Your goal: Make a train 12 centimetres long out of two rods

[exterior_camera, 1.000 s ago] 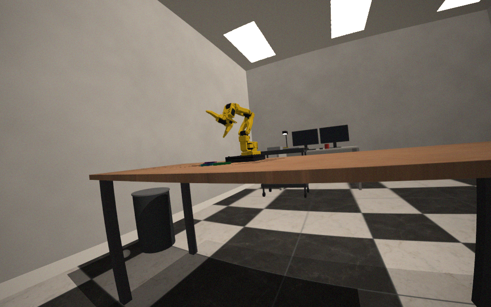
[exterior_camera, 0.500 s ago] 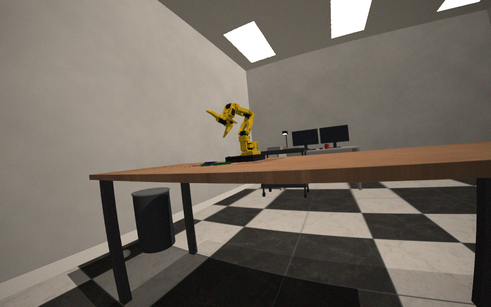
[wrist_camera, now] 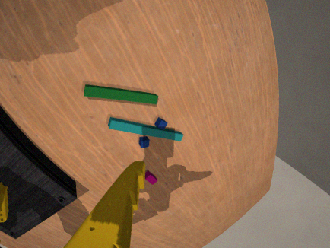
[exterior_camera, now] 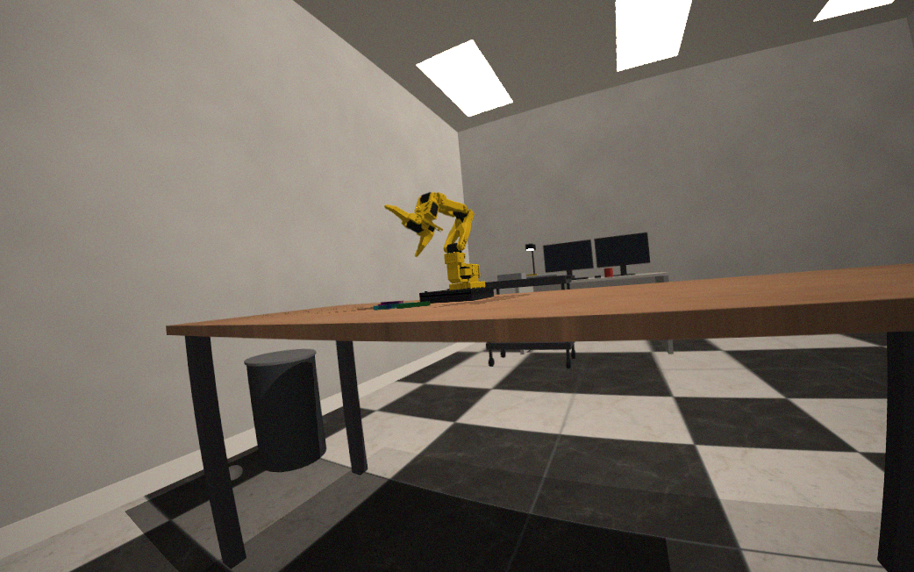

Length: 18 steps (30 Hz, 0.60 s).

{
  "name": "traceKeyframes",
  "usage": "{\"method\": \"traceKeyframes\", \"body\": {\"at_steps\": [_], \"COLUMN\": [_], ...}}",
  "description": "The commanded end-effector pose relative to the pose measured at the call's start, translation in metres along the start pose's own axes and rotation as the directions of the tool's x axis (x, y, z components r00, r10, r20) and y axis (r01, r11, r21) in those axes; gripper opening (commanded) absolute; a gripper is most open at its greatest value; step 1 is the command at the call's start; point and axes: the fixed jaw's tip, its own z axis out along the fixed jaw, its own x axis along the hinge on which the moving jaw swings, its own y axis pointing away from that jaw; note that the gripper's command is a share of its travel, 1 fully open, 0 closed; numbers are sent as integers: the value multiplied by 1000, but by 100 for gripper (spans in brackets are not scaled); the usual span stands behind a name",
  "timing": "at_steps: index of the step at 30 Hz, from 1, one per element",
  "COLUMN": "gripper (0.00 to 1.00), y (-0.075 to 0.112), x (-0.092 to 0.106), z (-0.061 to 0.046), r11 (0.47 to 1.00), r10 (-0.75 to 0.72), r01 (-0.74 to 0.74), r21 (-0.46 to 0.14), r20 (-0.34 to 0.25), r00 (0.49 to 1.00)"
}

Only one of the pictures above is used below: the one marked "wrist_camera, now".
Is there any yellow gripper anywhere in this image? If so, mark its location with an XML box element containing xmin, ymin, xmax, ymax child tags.
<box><xmin>64</xmin><ymin>161</ymin><xmax>145</xmax><ymax>248</ymax></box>

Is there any green rod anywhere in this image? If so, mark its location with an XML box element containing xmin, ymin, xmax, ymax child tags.
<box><xmin>84</xmin><ymin>84</ymin><xmax>158</xmax><ymax>104</ymax></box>

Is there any turquoise rod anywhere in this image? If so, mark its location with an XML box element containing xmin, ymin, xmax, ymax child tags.
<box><xmin>108</xmin><ymin>117</ymin><xmax>184</xmax><ymax>141</ymax></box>

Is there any magenta rectangular block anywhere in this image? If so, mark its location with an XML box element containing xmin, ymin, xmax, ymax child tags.
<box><xmin>145</xmin><ymin>171</ymin><xmax>158</xmax><ymax>184</ymax></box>

